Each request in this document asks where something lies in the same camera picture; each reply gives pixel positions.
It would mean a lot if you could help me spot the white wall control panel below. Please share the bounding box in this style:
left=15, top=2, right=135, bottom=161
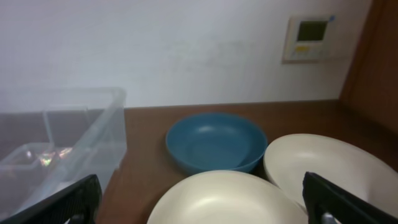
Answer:
left=282, top=14, right=336, bottom=63

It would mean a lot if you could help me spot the cream bowl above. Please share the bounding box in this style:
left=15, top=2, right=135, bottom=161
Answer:
left=147, top=170, right=308, bottom=224
left=263, top=134, right=397, bottom=217

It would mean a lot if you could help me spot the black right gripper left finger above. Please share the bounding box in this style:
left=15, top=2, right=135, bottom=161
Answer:
left=1, top=174, right=102, bottom=224

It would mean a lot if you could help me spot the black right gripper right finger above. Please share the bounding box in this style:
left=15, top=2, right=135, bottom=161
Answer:
left=302, top=172, right=397, bottom=224

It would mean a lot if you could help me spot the blue bowl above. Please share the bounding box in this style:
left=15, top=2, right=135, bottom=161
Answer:
left=165, top=113, right=269, bottom=175

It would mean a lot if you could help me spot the clear plastic storage bin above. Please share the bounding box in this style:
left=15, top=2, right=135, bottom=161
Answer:
left=1, top=88, right=127, bottom=219

